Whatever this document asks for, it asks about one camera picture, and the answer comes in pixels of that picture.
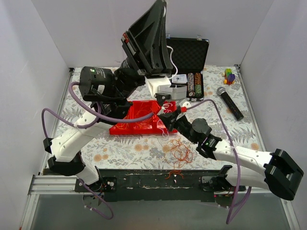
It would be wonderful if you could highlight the black handheld microphone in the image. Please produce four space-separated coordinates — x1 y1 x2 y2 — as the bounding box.
217 87 244 121

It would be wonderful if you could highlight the orange band on base plate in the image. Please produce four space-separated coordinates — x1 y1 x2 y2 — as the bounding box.
165 170 184 180

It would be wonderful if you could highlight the white playing card box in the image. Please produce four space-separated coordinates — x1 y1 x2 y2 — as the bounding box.
171 74 188 84

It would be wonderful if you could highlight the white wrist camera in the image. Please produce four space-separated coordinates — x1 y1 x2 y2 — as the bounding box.
145 76 187 101
176 101 191 120

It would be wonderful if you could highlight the black poker chip case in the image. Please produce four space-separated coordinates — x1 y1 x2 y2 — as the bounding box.
166 37 209 102

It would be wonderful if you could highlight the aluminium frame rail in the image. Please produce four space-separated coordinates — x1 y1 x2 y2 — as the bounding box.
28 175 77 195

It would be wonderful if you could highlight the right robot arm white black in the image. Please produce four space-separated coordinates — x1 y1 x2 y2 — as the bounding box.
159 112 304 201

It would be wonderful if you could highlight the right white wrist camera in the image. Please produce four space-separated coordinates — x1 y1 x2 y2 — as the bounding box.
176 101 191 120

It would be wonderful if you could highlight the orange rubber band tangle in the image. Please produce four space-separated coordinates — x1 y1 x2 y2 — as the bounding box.
161 136 194 170

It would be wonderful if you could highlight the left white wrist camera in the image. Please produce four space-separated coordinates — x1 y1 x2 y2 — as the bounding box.
145 76 187 101

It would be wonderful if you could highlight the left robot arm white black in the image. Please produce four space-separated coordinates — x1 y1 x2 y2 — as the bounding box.
44 0 173 192

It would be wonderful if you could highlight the colourful toy block train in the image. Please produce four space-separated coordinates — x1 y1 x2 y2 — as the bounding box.
222 69 236 85

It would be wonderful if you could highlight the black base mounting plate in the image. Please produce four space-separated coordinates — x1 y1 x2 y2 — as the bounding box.
74 169 247 203

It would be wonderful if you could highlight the red plastic compartment bin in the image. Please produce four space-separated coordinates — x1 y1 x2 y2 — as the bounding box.
109 100 179 136

